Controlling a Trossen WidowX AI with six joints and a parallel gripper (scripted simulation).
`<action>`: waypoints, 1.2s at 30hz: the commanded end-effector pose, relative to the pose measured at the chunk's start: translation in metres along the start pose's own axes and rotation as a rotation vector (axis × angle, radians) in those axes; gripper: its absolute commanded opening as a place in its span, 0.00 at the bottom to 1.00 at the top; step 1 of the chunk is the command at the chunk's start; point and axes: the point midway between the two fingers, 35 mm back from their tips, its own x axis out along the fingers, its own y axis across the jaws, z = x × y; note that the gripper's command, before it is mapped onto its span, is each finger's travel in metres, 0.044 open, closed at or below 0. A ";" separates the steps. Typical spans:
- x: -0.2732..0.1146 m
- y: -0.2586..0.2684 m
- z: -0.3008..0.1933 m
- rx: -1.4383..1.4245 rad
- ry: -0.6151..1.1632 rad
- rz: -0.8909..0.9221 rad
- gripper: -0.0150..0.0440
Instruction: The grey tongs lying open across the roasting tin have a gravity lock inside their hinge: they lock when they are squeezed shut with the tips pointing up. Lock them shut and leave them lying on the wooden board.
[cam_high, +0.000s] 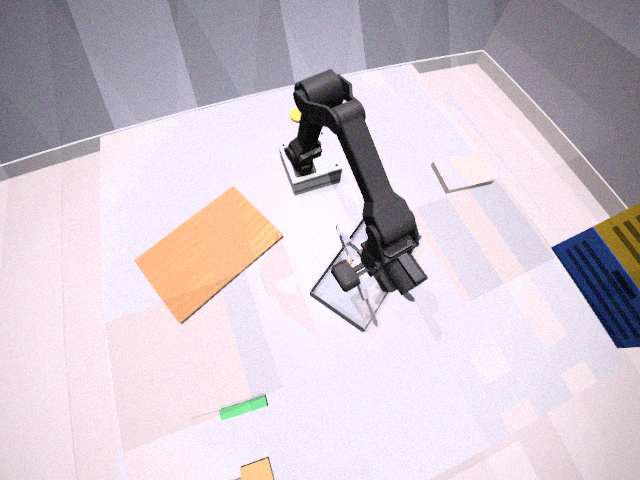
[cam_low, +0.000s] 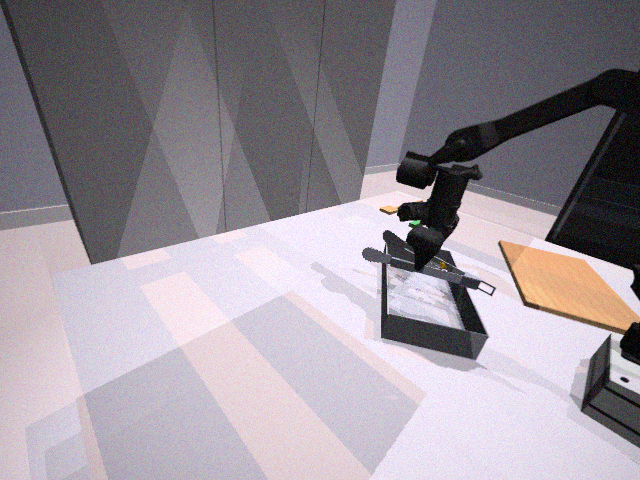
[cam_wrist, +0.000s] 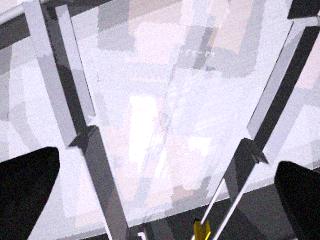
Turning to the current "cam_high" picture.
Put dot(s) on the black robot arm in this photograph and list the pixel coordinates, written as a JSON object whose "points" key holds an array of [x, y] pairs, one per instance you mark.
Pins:
{"points": [[386, 214]]}

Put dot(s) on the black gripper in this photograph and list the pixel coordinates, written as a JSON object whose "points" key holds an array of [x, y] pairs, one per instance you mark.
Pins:
{"points": [[346, 276]]}

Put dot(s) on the light wooden board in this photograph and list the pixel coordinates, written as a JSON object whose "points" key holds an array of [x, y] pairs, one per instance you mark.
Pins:
{"points": [[195, 261]]}

